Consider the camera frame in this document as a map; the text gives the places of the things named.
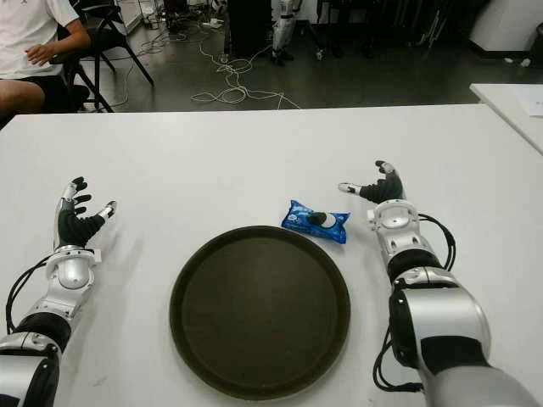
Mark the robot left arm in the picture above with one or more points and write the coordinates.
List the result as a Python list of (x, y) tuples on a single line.
[(72, 271)]

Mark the round dark brown tray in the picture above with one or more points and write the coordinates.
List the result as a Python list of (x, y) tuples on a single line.
[(259, 313)]

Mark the silver humanoid robot legs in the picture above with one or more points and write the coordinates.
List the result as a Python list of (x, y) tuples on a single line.
[(282, 29)]

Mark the black chair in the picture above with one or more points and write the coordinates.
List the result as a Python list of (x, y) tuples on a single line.
[(99, 40)]

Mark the seated person in white shirt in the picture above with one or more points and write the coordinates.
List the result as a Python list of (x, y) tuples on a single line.
[(25, 34)]

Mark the white paper sheet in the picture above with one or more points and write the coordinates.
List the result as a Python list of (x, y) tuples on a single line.
[(530, 102)]

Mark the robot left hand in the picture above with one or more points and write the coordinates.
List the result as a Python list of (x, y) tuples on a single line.
[(72, 229)]

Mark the blue Oreo cookie packet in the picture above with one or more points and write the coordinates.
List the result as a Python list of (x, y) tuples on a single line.
[(303, 220)]

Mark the white side table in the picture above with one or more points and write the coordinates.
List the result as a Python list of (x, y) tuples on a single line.
[(505, 106)]

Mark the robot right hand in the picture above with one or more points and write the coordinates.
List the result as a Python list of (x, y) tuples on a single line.
[(388, 188)]

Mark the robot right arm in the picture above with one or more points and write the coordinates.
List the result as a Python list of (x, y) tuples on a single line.
[(441, 305)]

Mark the black cabinet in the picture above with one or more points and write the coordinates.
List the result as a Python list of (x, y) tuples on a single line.
[(250, 25)]

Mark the white machine housing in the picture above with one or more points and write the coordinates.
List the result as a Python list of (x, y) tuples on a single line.
[(505, 25)]

